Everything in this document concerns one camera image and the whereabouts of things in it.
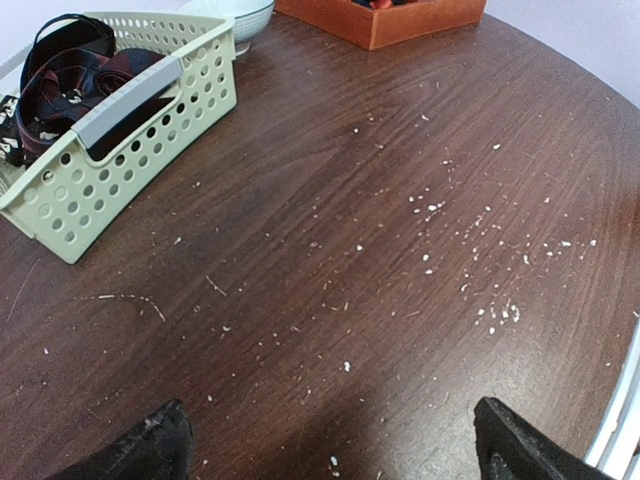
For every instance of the red navy striped tie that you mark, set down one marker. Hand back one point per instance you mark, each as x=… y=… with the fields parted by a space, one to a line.
x=383 y=4

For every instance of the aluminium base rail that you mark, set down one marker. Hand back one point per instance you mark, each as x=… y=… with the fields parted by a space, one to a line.
x=615 y=449

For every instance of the pale blue ceramic bowl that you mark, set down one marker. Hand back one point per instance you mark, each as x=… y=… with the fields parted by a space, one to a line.
x=251 y=17

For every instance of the orange compartment organizer box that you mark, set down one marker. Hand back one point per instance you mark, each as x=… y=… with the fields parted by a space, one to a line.
x=372 y=29

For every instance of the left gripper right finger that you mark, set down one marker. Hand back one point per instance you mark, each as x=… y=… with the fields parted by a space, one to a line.
x=509 y=447

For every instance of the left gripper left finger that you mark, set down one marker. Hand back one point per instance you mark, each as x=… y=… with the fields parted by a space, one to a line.
x=158 y=447

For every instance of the beige plastic basket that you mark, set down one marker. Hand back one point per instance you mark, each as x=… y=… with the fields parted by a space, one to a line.
x=71 y=194

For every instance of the dark ties in basket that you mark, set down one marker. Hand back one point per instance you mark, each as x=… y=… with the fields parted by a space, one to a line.
x=72 y=66

